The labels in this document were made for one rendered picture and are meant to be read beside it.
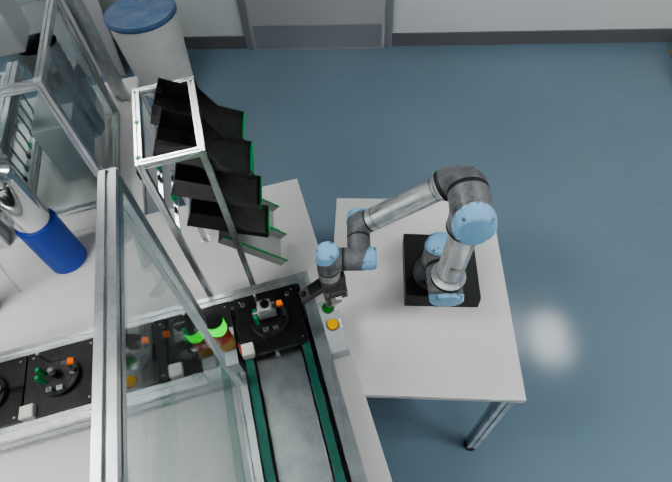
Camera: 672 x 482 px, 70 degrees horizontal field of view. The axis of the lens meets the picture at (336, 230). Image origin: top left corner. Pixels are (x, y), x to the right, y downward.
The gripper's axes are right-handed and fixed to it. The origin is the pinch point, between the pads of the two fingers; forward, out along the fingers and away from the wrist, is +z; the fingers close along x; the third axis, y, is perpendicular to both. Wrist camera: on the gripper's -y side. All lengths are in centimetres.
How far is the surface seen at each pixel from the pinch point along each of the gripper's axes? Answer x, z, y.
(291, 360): -13.9, 7.3, -17.5
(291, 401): -28.0, 7.3, -20.7
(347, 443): -47.1, 2.9, -6.3
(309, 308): 2.0, 2.9, -6.5
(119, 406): -57, -99, -35
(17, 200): 56, -32, -97
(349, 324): -4.0, 13.0, 6.9
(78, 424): -15, 6, -91
